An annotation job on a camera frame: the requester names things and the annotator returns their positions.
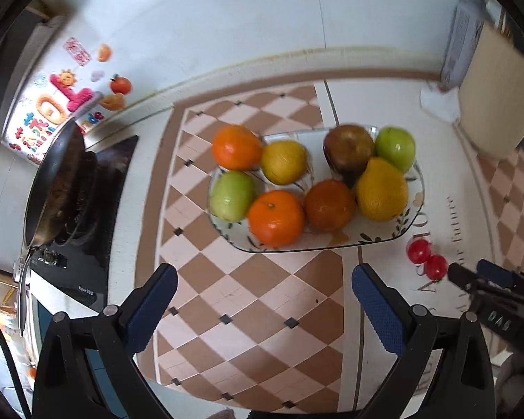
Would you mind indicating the green apple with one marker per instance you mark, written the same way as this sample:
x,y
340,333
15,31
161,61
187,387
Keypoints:
x,y
395,148
232,195

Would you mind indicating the person's right forearm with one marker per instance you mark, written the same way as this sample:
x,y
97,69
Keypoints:
x,y
513,375

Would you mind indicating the yellow citrus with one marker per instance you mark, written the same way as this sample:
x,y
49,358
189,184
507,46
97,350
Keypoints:
x,y
284,161

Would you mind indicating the dark reddish orange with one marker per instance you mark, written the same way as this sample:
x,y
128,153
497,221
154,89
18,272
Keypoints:
x,y
329,205

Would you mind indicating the black range hood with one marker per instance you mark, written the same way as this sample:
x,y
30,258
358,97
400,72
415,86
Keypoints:
x,y
4,74

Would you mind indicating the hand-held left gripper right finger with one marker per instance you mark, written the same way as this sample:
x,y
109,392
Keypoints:
x,y
377,310

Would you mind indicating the black glass gas stove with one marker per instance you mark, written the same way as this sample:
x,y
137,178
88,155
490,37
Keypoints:
x,y
87,270

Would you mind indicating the white grey box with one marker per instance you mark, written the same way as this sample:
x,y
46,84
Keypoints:
x,y
463,43

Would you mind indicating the cream utensil holder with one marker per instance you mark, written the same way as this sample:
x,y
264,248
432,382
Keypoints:
x,y
498,96

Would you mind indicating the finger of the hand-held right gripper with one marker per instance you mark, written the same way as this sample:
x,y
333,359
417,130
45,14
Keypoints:
x,y
495,270
463,276

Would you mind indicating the brown apple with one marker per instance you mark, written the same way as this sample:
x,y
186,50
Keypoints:
x,y
348,150

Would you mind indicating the black wok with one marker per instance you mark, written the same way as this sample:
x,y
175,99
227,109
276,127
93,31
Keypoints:
x,y
56,183

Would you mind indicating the oval leaf patterned plate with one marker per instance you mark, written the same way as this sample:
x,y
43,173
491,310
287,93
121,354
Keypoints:
x,y
362,238

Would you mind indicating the white crumpled cloth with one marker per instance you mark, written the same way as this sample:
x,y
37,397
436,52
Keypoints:
x,y
439,102

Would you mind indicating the colourful wall stickers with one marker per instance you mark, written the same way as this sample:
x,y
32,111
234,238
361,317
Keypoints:
x,y
61,104

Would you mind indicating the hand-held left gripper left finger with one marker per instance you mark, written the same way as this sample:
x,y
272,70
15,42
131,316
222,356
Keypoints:
x,y
153,310

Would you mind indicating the red cherry tomato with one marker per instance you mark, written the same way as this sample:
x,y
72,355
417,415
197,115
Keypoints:
x,y
419,251
436,266

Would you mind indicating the brown checkered table mat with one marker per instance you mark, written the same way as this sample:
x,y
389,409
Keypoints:
x,y
244,314

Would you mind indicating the yellow pear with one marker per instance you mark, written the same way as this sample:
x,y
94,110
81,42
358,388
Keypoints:
x,y
382,190

